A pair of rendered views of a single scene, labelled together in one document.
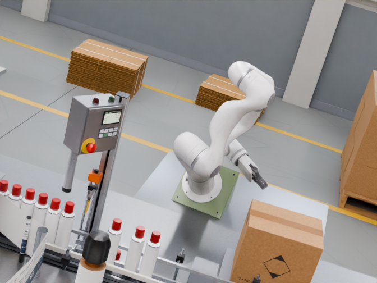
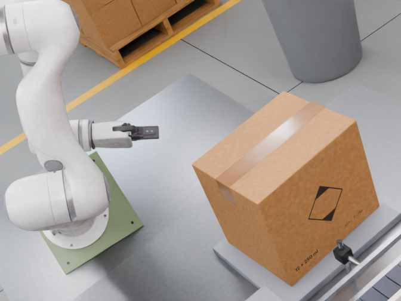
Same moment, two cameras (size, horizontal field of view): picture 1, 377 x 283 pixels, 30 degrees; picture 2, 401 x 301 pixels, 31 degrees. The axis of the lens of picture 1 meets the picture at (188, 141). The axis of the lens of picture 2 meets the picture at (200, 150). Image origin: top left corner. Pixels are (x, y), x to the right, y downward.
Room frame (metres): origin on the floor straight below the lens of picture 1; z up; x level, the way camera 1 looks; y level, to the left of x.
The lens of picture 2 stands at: (1.40, 0.23, 2.10)
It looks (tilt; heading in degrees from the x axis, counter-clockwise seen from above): 36 degrees down; 334
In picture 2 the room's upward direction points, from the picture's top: 24 degrees counter-clockwise
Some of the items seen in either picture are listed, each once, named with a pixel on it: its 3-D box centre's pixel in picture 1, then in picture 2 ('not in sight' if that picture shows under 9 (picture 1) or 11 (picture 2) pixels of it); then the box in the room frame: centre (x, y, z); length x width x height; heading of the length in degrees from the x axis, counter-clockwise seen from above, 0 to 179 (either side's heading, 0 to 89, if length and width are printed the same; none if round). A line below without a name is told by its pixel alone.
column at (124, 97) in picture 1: (104, 174); not in sight; (2.38, 0.27, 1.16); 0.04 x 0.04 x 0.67; 85
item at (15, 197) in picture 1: (13, 209); not in sight; (2.26, 0.56, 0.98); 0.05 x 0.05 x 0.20
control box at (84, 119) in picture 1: (94, 124); not in sight; (2.32, 0.34, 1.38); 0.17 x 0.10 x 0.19; 140
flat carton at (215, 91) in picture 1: (233, 98); not in sight; (6.78, -0.32, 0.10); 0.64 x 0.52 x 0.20; 79
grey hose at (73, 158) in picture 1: (71, 166); not in sight; (2.34, 0.40, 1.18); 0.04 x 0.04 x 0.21
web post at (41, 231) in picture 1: (38, 251); not in sight; (2.05, 0.40, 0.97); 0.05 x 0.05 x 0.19
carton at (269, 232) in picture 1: (276, 250); (287, 185); (2.49, -0.46, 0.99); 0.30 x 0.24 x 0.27; 87
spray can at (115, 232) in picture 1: (111, 243); not in sight; (2.22, 0.17, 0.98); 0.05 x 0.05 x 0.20
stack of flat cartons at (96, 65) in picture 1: (107, 68); not in sight; (6.46, 0.94, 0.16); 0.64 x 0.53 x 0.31; 86
